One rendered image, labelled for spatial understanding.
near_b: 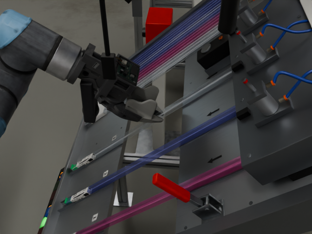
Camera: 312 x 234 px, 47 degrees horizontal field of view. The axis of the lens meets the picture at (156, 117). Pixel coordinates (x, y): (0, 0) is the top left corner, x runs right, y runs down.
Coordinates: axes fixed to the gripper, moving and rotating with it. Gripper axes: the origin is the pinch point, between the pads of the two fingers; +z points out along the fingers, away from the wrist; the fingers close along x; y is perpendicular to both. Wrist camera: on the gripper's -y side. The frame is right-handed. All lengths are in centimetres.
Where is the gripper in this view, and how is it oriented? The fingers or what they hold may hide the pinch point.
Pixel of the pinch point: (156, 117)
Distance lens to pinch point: 77.4
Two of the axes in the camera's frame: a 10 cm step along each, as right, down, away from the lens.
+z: 8.4, 4.4, 3.1
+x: 0.9, -6.8, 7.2
